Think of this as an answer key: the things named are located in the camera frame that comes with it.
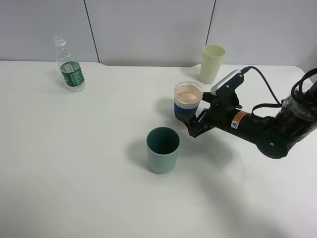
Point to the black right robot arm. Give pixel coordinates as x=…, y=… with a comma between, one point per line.
x=273, y=136

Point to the clear green label bottle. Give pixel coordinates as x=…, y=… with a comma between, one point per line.
x=68, y=66

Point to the teal plastic cup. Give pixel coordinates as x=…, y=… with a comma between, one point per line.
x=162, y=149

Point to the pale green tall cup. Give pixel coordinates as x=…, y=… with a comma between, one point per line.
x=212, y=57

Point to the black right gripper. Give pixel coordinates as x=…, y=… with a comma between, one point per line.
x=224, y=106

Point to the blue sleeve glass cup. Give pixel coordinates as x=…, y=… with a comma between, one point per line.
x=187, y=97

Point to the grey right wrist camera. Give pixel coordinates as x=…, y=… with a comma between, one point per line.
x=224, y=81

